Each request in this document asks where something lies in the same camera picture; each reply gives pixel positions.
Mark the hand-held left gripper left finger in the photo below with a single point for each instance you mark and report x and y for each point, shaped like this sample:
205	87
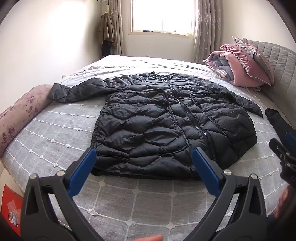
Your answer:
83	171

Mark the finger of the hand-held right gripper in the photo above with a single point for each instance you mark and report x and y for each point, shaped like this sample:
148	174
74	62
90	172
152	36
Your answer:
291	139
278	148

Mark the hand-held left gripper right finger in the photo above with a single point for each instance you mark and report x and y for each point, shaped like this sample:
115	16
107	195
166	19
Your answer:
205	169

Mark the black puffer jacket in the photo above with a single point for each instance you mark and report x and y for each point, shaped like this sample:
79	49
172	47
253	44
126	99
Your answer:
150	120

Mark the person's right hand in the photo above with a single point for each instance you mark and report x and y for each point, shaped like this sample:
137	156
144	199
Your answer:
285	201

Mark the person's left hand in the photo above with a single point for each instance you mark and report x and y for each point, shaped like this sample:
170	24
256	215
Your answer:
150	238

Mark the black cloth roll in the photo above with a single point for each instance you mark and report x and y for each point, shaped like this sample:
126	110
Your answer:
275	119

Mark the bed with grey bedspread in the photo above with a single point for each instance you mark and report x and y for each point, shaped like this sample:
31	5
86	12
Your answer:
57	129

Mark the red gift box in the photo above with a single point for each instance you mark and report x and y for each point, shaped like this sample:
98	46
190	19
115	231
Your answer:
11	206

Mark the grey padded headboard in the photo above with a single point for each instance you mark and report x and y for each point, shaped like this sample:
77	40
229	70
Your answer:
281	58

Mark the pink floral folded quilt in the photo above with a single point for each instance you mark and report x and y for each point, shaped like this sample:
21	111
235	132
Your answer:
20	111

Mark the pink velvet pillow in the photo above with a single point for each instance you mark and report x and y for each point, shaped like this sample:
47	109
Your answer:
247	62

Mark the grey and pink pillow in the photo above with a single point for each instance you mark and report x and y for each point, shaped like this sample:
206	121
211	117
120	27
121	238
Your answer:
260	53

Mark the pink and grey folded quilt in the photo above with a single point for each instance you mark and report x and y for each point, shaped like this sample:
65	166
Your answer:
222	64

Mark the hanging brown coat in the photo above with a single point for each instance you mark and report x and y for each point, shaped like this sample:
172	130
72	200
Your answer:
106	30

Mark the window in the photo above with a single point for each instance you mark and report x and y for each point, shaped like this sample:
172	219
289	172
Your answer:
163	16

